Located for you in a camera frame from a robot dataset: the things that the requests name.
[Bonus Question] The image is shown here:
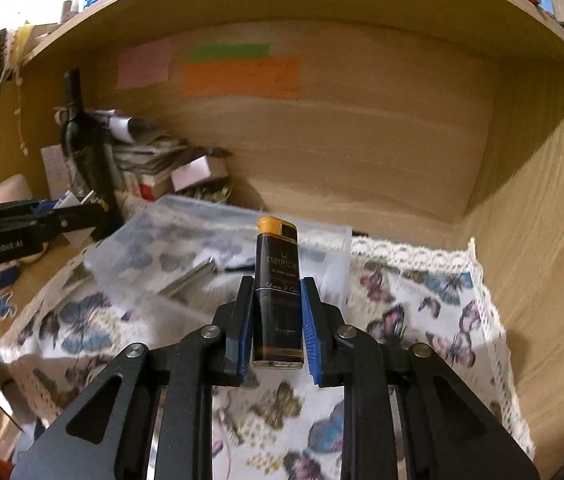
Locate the beige round cap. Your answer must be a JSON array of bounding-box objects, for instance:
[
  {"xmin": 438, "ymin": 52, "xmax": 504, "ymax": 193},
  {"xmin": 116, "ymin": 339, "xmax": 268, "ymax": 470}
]
[{"xmin": 0, "ymin": 174, "xmax": 33, "ymax": 207}]

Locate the thin black brush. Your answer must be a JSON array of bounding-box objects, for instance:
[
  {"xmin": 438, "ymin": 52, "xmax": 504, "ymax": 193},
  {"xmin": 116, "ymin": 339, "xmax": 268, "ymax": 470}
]
[{"xmin": 215, "ymin": 259, "xmax": 259, "ymax": 276}]

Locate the stack of books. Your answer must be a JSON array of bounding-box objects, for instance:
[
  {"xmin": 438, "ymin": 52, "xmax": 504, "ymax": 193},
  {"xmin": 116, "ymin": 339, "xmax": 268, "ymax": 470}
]
[{"xmin": 110, "ymin": 138, "xmax": 191, "ymax": 202}]

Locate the green sticky note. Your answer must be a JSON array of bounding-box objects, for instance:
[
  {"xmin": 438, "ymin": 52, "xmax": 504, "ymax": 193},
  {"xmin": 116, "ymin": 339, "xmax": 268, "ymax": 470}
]
[{"xmin": 188, "ymin": 43, "xmax": 271, "ymax": 63}]

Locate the pink sticky note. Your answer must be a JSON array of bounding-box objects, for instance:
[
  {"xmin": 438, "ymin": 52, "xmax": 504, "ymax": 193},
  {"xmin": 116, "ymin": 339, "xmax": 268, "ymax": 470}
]
[{"xmin": 116, "ymin": 38, "xmax": 171, "ymax": 90}]

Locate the rolled magazine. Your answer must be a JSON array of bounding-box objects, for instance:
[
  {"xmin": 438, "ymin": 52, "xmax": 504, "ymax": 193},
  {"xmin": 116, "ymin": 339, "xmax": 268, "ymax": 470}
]
[{"xmin": 86, "ymin": 109, "xmax": 167, "ymax": 145}]

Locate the small white box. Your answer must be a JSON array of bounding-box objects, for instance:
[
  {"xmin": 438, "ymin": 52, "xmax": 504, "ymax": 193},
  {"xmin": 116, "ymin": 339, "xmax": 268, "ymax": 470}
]
[{"xmin": 171, "ymin": 154, "xmax": 229, "ymax": 192}]

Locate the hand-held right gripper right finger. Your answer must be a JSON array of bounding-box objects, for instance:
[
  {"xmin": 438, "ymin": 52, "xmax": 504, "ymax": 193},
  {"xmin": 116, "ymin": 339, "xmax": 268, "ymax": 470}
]
[{"xmin": 300, "ymin": 275, "xmax": 543, "ymax": 480}]

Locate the wooden shelf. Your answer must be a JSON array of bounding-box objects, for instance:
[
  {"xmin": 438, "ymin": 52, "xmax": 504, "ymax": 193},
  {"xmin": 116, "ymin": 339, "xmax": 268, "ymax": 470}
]
[{"xmin": 0, "ymin": 0, "xmax": 564, "ymax": 476}]

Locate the black bottle with yellow cap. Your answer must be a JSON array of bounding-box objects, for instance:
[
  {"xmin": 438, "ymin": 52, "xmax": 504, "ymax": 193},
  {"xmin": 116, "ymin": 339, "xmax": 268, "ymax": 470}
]
[{"xmin": 252, "ymin": 216, "xmax": 305, "ymax": 370}]

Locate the silver metal tube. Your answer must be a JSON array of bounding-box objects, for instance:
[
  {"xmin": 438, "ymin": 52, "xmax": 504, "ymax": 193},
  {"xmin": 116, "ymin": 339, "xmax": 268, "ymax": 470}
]
[{"xmin": 158, "ymin": 256, "xmax": 217, "ymax": 297}]

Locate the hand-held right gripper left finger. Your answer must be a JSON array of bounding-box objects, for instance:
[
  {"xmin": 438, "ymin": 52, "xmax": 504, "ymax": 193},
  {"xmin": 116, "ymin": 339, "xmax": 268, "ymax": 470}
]
[{"xmin": 10, "ymin": 275, "xmax": 257, "ymax": 480}]

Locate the clear plastic bag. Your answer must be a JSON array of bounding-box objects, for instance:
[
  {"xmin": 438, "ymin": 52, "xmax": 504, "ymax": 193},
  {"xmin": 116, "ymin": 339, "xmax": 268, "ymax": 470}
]
[{"xmin": 84, "ymin": 195, "xmax": 353, "ymax": 331}]

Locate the orange sticky note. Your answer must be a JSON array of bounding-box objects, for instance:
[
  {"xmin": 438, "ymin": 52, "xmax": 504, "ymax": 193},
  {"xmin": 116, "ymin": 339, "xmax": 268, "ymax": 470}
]
[{"xmin": 180, "ymin": 57, "xmax": 303, "ymax": 102}]

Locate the white paper card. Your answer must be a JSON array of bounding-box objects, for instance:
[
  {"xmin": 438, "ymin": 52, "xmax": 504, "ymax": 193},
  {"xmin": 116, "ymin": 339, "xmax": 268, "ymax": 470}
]
[{"xmin": 40, "ymin": 144, "xmax": 75, "ymax": 198}]

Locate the dark glass bottle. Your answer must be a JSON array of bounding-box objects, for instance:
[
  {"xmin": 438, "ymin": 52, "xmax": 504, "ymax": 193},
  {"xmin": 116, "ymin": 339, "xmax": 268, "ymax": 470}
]
[{"xmin": 60, "ymin": 69, "xmax": 123, "ymax": 231}]

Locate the butterfly printed lace cloth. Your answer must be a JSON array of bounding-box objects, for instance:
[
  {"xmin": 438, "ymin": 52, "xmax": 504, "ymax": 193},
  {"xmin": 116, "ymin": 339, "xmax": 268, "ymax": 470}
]
[{"xmin": 0, "ymin": 234, "xmax": 536, "ymax": 480}]

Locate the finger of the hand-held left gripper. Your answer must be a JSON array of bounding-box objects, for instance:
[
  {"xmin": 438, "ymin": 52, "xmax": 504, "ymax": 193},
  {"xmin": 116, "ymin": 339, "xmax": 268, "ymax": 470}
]
[
  {"xmin": 32, "ymin": 204, "xmax": 111, "ymax": 244},
  {"xmin": 26, "ymin": 199, "xmax": 93, "ymax": 218}
]

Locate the pile of small gold pieces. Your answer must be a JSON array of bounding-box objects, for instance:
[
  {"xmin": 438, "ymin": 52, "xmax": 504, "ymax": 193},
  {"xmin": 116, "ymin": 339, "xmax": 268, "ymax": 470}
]
[{"xmin": 182, "ymin": 184, "xmax": 233, "ymax": 206}]

